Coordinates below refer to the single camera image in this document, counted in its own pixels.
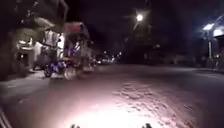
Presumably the building with awning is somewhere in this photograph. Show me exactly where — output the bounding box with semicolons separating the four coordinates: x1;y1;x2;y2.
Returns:
0;0;69;81

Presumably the street lamp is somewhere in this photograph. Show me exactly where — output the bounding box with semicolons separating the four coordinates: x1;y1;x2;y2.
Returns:
134;12;146;64

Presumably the grey asphalt road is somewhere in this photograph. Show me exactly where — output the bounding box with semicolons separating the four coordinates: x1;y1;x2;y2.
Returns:
0;63;224;128

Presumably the lit building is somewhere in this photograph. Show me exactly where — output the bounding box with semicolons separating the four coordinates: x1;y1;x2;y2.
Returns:
200;14;224;72

